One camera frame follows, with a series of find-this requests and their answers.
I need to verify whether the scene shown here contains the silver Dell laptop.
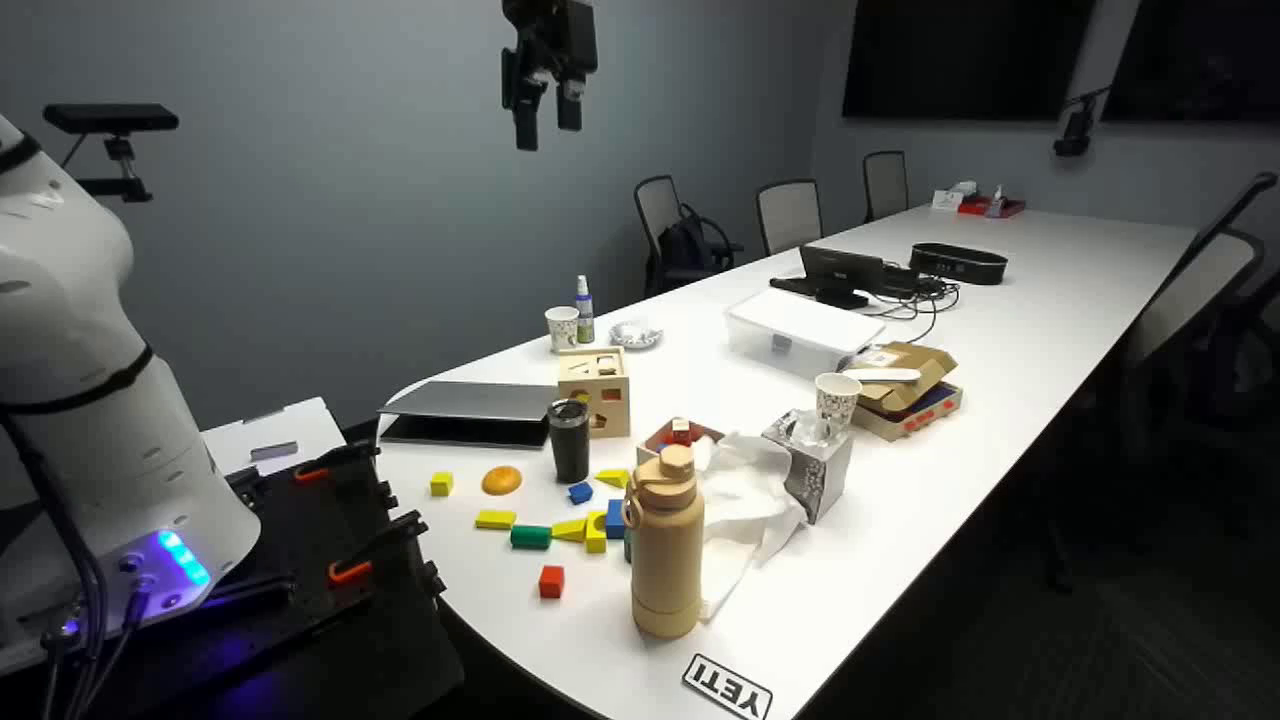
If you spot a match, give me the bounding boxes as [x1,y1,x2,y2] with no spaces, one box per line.
[385,382,555,448]

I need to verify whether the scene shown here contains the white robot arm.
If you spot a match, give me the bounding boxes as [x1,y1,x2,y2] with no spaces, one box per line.
[0,121,259,672]

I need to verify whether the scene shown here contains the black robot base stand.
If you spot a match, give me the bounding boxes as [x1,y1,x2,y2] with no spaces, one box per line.
[87,439,465,720]

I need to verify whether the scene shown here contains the black office chair with backpack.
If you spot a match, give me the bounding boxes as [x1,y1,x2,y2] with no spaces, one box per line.
[630,176,737,296]

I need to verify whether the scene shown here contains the small spray bottle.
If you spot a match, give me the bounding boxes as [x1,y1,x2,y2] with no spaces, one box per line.
[572,272,597,344]

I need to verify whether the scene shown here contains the patterned paper cup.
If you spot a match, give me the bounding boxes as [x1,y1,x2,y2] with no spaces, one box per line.
[545,303,581,351]

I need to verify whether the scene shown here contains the grey office chair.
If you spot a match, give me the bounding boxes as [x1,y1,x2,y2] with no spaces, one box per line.
[865,149,906,222]
[755,182,825,251]

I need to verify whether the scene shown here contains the crumpled clear plastic wrap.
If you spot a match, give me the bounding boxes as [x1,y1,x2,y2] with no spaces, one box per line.
[606,322,663,351]

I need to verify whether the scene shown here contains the wooden shape sorter box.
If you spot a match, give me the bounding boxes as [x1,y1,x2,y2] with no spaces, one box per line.
[555,348,630,439]

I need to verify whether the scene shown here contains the black tumbler cup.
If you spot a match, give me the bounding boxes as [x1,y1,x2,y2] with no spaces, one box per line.
[549,401,589,485]

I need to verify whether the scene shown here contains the far grey office chair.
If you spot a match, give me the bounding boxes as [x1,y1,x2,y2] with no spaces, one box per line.
[865,149,906,222]

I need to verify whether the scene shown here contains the clear plastic storage bin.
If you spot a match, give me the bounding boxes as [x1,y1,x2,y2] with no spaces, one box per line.
[722,287,882,371]

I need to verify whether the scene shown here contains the red tray of blocks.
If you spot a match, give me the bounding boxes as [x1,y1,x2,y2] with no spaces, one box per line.
[636,416,722,464]

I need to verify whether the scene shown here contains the orange round block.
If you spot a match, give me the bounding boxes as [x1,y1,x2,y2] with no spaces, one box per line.
[478,464,524,498]

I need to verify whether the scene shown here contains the yellow cube block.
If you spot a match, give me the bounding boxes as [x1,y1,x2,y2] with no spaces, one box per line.
[427,474,457,498]

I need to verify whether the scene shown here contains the white board with clips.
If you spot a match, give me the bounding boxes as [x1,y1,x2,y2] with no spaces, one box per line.
[203,395,344,477]

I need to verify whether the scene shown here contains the yellow flat block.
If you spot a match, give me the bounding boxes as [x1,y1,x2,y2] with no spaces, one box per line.
[476,507,515,534]

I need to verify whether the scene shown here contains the tan insulated water bottle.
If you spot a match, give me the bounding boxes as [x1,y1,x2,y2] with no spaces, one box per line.
[628,446,705,642]

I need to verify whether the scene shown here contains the green rectangular block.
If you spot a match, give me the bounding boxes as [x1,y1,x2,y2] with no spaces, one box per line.
[509,525,552,554]

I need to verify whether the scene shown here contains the small patterned carton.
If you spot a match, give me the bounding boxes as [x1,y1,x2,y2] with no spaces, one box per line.
[765,410,852,520]

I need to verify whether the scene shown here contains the red items at table end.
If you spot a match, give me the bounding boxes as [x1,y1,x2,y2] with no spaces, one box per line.
[929,182,1022,222]

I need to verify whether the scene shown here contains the white plastic bag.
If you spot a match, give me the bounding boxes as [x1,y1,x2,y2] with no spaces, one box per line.
[700,432,804,623]

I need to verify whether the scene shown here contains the cardboard box with lid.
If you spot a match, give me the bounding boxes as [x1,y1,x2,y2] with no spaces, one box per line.
[844,344,961,439]

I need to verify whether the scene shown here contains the YETI sticker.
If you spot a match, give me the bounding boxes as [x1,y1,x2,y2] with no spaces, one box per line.
[678,654,770,720]

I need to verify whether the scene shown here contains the black camera on mount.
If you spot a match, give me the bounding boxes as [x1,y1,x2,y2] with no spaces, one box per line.
[43,105,178,204]

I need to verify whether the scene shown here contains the wall mounted dark screen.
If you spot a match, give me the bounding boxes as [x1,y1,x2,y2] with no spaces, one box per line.
[844,0,1280,125]

